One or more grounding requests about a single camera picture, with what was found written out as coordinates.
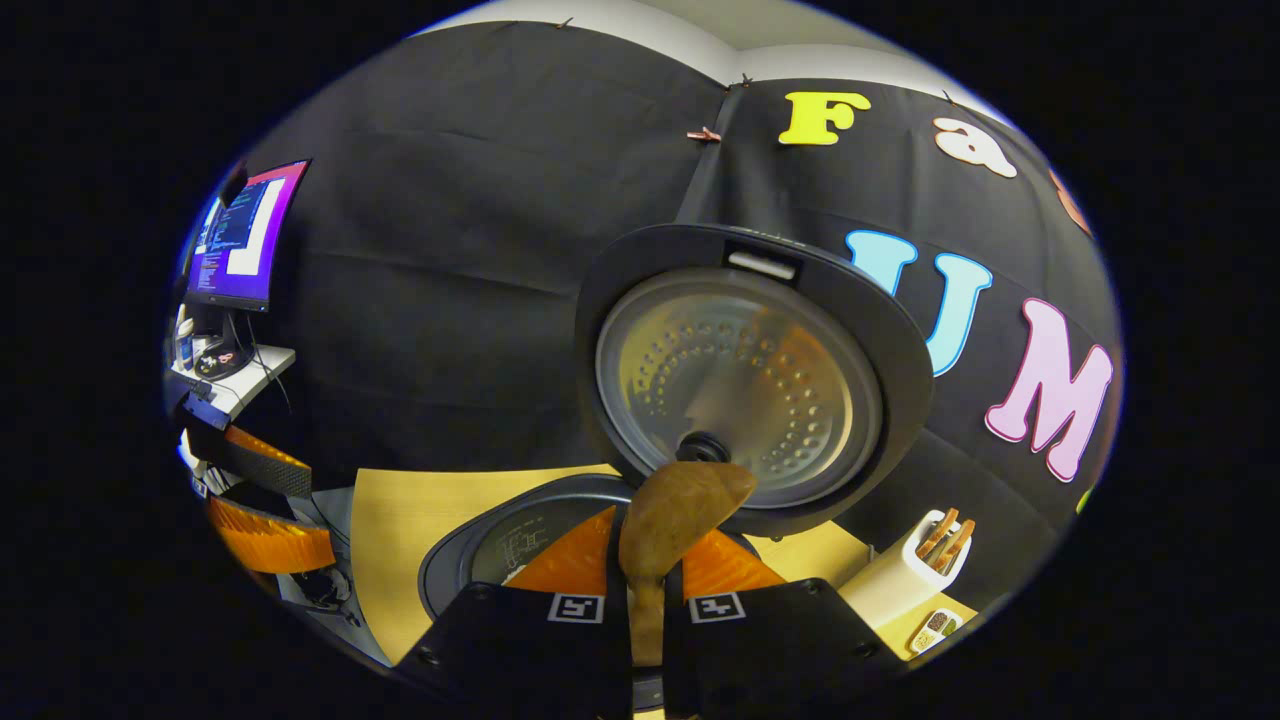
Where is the wooden spoon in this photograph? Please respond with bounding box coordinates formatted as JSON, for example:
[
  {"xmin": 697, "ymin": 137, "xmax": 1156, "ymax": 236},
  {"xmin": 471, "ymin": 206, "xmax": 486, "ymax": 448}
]
[{"xmin": 618, "ymin": 460, "xmax": 758, "ymax": 669}]

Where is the computer monitor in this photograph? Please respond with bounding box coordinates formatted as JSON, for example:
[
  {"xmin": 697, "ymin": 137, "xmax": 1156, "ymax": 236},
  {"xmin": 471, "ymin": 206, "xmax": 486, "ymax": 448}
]
[{"xmin": 185, "ymin": 159, "xmax": 312, "ymax": 313}]

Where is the white side desk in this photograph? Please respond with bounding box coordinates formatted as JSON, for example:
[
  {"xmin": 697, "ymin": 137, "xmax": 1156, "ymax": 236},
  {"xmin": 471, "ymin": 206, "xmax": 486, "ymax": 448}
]
[{"xmin": 165, "ymin": 343, "xmax": 297, "ymax": 421}]

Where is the toast bread slice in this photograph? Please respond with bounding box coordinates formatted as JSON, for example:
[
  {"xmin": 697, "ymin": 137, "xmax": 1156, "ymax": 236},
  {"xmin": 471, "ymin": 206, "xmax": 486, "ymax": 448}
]
[
  {"xmin": 918, "ymin": 508, "xmax": 959, "ymax": 561},
  {"xmin": 935, "ymin": 519, "xmax": 976, "ymax": 573}
]

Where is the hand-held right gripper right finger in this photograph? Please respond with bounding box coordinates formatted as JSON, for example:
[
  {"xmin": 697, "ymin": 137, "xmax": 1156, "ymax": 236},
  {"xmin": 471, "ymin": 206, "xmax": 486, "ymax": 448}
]
[{"xmin": 665, "ymin": 530, "xmax": 901, "ymax": 716}]

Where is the black rice cooker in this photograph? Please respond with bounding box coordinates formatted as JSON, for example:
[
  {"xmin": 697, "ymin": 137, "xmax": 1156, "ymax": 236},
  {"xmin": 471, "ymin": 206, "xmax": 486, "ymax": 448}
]
[{"xmin": 418, "ymin": 223, "xmax": 936, "ymax": 621}]

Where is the white toaster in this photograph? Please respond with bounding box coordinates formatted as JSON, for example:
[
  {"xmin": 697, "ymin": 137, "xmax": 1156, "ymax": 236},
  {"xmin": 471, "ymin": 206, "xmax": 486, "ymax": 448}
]
[{"xmin": 838, "ymin": 509, "xmax": 973, "ymax": 629}]

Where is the white divided bean dish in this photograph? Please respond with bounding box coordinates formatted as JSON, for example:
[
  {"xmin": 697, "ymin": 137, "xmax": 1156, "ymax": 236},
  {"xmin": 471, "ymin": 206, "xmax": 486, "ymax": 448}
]
[{"xmin": 907, "ymin": 607, "xmax": 963, "ymax": 655}]

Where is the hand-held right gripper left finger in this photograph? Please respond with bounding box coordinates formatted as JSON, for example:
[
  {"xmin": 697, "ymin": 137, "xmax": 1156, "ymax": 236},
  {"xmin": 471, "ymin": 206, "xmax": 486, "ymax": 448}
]
[{"xmin": 395, "ymin": 505, "xmax": 633, "ymax": 720}]

